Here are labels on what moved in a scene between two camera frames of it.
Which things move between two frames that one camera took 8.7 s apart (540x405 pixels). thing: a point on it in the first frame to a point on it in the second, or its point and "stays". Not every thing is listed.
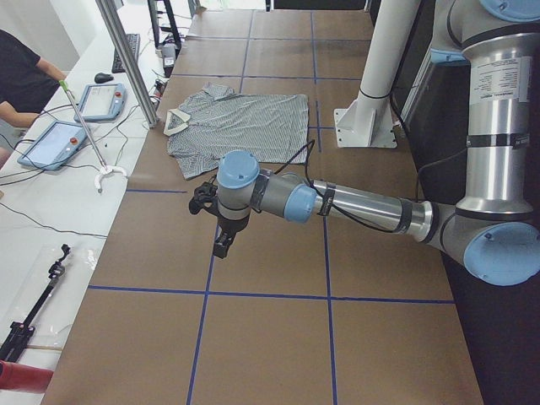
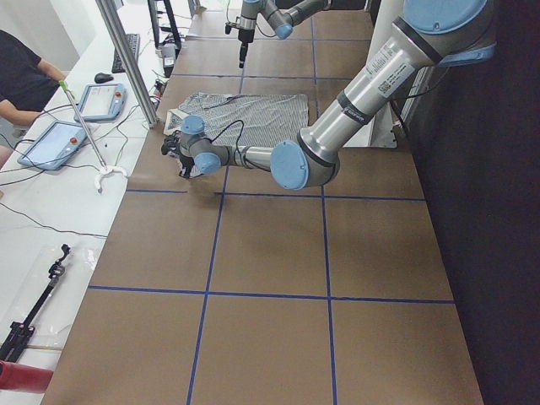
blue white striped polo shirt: (213, 121) stays
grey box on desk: (169, 56) stays
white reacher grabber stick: (107, 170) stays
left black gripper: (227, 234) to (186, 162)
